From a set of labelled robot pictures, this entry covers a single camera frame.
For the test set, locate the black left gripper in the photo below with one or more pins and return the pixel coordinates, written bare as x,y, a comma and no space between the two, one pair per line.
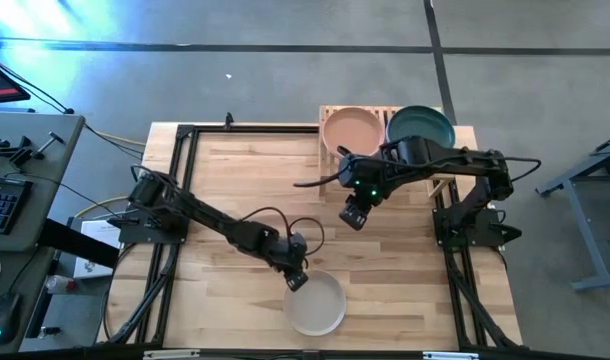
292,260

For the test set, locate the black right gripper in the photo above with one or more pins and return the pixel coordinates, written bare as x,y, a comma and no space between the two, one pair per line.
362,177

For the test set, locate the cream plate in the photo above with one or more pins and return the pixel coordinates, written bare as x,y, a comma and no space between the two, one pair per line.
317,307

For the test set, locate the pink plate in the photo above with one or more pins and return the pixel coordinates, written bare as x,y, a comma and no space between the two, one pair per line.
352,131

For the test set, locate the dark teal plate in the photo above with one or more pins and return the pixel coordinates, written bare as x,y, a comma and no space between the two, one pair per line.
420,127

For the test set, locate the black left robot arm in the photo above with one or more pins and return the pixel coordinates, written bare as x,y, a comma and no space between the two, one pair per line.
210,217

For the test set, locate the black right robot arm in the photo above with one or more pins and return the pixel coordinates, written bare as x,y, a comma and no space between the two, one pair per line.
460,160

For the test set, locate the wooden slatted shelf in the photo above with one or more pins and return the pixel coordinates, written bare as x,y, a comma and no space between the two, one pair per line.
330,170

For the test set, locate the white tape strip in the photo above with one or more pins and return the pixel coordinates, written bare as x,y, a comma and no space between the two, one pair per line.
170,354
450,355

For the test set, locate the small black clip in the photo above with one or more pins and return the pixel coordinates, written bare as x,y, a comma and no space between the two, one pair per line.
229,120

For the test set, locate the white paper booklet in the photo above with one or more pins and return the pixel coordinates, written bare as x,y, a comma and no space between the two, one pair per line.
97,250

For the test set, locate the black flat bar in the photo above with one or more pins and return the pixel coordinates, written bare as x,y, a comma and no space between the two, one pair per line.
80,242

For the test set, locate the grey metal stand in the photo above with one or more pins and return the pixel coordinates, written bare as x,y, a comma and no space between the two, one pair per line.
585,210

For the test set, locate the clear bottle red cap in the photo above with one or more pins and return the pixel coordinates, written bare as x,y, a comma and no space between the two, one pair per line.
60,285

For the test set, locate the grey desk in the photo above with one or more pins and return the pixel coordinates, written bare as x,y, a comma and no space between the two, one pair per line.
35,150

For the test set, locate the black computer mouse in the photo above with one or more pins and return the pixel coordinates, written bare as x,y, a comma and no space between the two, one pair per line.
4,317

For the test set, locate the black keyboard blue keys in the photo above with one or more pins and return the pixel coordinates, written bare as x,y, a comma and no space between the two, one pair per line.
2,205

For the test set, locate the black clamp tools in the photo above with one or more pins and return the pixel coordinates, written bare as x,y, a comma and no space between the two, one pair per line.
20,150

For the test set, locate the screen with red display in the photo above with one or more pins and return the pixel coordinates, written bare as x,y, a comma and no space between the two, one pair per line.
0,82

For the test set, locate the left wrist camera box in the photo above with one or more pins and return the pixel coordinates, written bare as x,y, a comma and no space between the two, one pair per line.
298,242

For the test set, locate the black aluminium table frame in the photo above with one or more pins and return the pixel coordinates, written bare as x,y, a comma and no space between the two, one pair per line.
255,129

